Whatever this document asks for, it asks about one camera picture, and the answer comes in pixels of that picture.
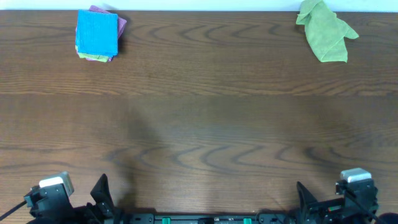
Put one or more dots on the folded purple cloth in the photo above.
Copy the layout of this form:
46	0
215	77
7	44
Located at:
99	58
121	22

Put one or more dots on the crumpled green cloth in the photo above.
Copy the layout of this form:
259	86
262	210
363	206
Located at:
325	32

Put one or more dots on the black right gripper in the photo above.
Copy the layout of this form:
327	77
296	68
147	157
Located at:
329	210

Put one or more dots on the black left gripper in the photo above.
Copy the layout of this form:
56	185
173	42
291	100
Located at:
88	211

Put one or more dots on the folded purple bottom cloth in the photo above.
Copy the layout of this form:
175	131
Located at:
99	58

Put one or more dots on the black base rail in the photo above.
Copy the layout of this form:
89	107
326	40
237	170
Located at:
262	217

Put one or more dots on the blue microfiber cloth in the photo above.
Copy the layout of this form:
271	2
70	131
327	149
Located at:
97	33

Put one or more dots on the folded purple top cloth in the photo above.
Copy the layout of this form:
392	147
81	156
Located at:
121	22

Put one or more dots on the folded green cloth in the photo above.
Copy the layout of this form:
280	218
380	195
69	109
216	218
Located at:
82	55

